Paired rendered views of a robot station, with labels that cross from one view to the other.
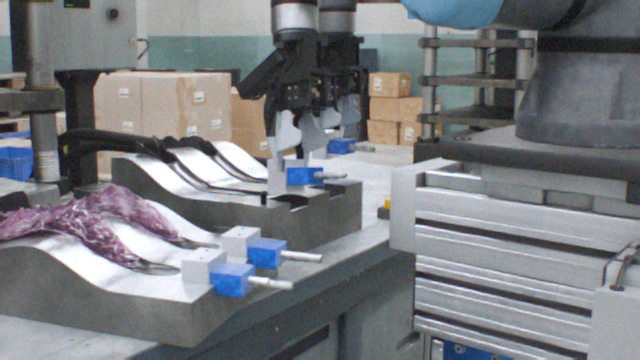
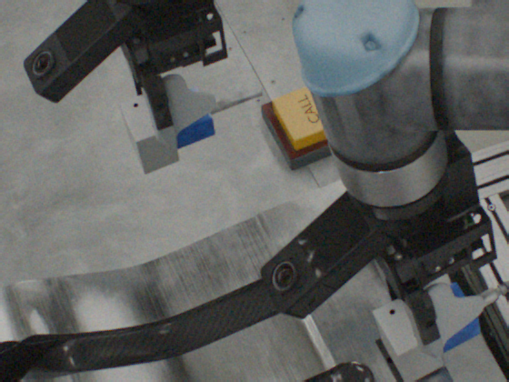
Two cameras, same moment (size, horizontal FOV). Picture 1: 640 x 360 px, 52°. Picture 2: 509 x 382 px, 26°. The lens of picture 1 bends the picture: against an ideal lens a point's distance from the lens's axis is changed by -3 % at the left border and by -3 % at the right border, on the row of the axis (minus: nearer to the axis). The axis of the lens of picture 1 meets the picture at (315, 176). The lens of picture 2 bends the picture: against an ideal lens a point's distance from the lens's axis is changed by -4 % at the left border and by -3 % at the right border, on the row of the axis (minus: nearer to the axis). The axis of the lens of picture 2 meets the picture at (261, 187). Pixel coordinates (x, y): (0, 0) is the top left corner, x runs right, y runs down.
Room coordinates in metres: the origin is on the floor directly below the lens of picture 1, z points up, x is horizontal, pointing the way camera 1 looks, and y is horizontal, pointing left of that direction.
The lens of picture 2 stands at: (0.89, 0.42, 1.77)
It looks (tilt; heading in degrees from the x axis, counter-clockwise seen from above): 57 degrees down; 308
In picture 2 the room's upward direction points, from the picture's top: 8 degrees counter-clockwise
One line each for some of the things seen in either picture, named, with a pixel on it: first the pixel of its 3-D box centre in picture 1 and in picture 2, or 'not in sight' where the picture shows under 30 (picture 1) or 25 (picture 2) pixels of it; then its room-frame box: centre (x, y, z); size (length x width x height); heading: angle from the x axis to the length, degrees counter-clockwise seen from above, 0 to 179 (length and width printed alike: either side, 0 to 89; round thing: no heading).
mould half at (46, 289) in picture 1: (76, 247); not in sight; (0.89, 0.33, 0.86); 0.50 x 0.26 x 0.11; 72
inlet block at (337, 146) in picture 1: (345, 146); (196, 114); (1.33, -0.06, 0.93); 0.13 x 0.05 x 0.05; 55
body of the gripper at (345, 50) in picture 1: (340, 66); (158, 7); (1.34, -0.05, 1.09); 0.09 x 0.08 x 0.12; 55
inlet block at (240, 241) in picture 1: (274, 254); not in sight; (0.86, 0.05, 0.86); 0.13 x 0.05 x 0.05; 72
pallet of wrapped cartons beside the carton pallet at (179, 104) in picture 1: (151, 131); not in sight; (5.40, 1.32, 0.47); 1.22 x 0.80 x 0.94; 58
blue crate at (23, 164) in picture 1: (12, 167); not in sight; (4.56, 2.13, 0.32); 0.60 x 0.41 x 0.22; 60
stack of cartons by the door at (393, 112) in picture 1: (405, 109); not in sight; (7.93, -1.05, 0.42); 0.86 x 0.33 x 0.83; 54
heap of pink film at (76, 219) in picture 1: (79, 216); not in sight; (0.90, 0.33, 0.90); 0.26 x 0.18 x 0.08; 72
